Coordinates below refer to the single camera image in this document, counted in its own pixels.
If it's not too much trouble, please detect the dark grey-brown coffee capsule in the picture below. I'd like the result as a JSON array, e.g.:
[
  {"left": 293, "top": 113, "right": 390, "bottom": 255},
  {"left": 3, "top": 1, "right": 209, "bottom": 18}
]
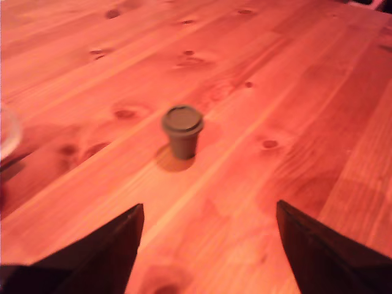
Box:
[{"left": 161, "top": 104, "right": 205, "bottom": 161}]

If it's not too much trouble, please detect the red cartoon print mug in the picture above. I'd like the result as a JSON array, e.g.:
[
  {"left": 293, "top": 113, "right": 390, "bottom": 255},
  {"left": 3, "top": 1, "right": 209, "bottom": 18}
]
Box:
[{"left": 0, "top": 102, "right": 23, "bottom": 163}]

